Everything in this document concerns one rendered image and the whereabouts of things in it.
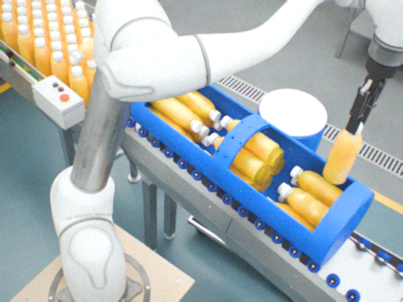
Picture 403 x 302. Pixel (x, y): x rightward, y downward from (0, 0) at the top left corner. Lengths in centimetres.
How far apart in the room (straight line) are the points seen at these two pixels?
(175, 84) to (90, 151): 40
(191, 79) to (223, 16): 360
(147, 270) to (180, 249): 122
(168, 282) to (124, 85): 76
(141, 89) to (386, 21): 55
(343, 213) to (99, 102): 76
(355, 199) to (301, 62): 267
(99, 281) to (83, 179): 26
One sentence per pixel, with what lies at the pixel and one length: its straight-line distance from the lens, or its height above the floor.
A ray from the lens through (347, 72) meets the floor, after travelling 406.
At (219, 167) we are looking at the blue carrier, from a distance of 155.
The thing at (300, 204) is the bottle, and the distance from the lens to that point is 149.
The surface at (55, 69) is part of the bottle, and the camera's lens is 206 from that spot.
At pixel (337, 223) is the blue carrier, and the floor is 120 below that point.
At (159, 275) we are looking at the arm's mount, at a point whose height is 101.
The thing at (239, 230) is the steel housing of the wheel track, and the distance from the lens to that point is 172.
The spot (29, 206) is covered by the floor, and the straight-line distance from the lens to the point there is 293.
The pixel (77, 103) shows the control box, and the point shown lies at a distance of 183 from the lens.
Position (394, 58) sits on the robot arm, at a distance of 114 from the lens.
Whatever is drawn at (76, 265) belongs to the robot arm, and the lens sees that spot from 121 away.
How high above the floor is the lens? 231
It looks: 47 degrees down
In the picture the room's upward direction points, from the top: 7 degrees clockwise
